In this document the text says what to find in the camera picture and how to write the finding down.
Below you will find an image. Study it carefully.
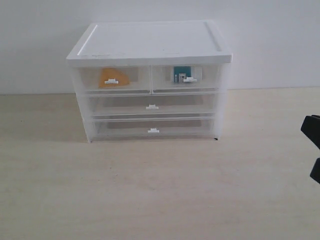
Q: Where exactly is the white blue pill bottle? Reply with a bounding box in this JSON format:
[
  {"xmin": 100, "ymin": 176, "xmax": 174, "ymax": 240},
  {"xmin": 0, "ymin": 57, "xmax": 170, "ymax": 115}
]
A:
[{"xmin": 173, "ymin": 66, "xmax": 194, "ymax": 83}]

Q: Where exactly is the yellow cheese wedge toy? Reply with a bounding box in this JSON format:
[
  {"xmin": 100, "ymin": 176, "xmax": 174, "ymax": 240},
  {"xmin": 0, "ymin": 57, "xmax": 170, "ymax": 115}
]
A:
[{"xmin": 98, "ymin": 68, "xmax": 131, "ymax": 89}]

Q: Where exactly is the white plastic drawer cabinet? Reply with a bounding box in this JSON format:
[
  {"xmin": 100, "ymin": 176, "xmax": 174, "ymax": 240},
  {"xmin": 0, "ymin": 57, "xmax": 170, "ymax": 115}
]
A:
[{"xmin": 66, "ymin": 20, "xmax": 233, "ymax": 142}]

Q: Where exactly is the bottom wide clear drawer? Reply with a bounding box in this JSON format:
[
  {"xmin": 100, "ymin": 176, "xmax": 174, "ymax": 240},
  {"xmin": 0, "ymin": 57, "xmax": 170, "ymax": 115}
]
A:
[{"xmin": 91, "ymin": 116, "xmax": 214, "ymax": 138}]

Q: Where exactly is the wide clear drawer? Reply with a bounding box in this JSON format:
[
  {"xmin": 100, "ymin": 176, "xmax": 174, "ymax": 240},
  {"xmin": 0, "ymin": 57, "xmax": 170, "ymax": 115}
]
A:
[
  {"xmin": 88, "ymin": 93, "xmax": 221, "ymax": 117},
  {"xmin": 91, "ymin": 116, "xmax": 214, "ymax": 138}
]

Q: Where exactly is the middle wide clear drawer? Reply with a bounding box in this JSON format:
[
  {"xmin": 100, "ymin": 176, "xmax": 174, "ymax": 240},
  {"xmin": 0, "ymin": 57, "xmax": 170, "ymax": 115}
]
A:
[{"xmin": 88, "ymin": 93, "xmax": 221, "ymax": 117}]

